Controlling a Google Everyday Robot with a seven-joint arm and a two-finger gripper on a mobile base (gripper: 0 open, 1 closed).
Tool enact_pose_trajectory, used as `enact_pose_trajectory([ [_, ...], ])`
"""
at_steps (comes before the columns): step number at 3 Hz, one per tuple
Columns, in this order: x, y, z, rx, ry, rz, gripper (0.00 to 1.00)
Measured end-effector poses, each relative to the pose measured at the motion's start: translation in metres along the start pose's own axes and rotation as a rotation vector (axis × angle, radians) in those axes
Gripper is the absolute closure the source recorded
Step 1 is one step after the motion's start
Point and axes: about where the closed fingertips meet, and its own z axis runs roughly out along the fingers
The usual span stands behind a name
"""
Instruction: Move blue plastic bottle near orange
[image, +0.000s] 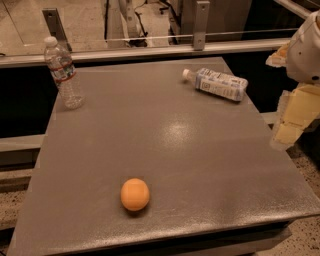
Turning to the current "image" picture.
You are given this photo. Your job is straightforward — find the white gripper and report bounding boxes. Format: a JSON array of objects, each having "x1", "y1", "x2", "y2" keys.
[{"x1": 266, "y1": 10, "x2": 320, "y2": 150}]

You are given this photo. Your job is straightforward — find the blue label plastic bottle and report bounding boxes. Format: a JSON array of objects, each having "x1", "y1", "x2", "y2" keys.
[{"x1": 182, "y1": 68, "x2": 248, "y2": 102}]

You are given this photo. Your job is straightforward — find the clear water bottle red label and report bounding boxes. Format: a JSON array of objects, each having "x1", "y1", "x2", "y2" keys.
[{"x1": 44, "y1": 36, "x2": 85, "y2": 109}]

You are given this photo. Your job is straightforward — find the metal railing bar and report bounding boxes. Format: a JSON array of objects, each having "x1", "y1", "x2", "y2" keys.
[{"x1": 0, "y1": 37, "x2": 292, "y2": 70}]

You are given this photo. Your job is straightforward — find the orange fruit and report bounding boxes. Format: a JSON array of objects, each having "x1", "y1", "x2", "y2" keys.
[{"x1": 120, "y1": 178, "x2": 150, "y2": 211}]

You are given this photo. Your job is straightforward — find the right metal bracket post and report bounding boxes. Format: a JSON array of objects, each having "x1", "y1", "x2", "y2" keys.
[{"x1": 193, "y1": 0, "x2": 210, "y2": 51}]

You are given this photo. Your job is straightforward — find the metal bracket post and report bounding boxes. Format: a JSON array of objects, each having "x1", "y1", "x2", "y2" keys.
[
  {"x1": 193, "y1": 0, "x2": 210, "y2": 51},
  {"x1": 42, "y1": 8, "x2": 72, "y2": 51}
]

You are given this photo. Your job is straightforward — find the left metal bracket post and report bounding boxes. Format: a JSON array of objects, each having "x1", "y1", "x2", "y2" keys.
[{"x1": 42, "y1": 8, "x2": 72, "y2": 51}]

